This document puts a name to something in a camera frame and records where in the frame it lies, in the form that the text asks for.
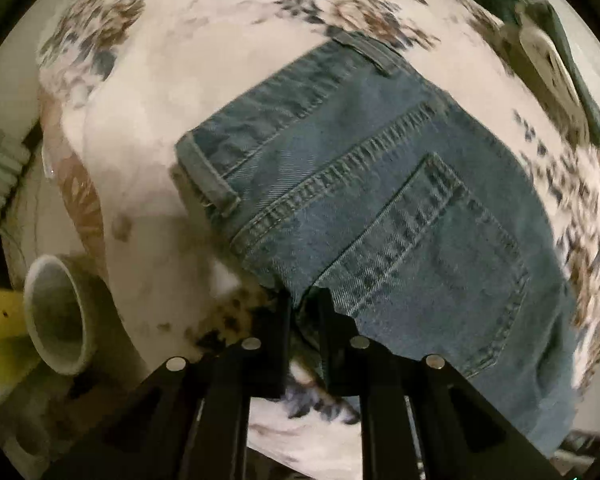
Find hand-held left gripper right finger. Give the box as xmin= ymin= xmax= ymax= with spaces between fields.
xmin=316 ymin=290 xmax=566 ymax=480

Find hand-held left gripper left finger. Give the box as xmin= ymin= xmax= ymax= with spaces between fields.
xmin=42 ymin=289 xmax=292 ymax=480

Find blue denim pants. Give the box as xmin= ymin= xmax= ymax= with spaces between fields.
xmin=172 ymin=32 xmax=581 ymax=458

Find white ceramic pot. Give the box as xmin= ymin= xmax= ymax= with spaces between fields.
xmin=22 ymin=254 xmax=131 ymax=377

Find floral printed bed sheet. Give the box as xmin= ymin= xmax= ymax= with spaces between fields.
xmin=36 ymin=0 xmax=600 ymax=471

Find yellow plastic object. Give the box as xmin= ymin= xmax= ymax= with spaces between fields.
xmin=0 ymin=290 xmax=43 ymax=386

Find white ribbed radiator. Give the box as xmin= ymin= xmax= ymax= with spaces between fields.
xmin=0 ymin=120 xmax=36 ymax=221

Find white and green object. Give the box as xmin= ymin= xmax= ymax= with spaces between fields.
xmin=500 ymin=0 xmax=600 ymax=148

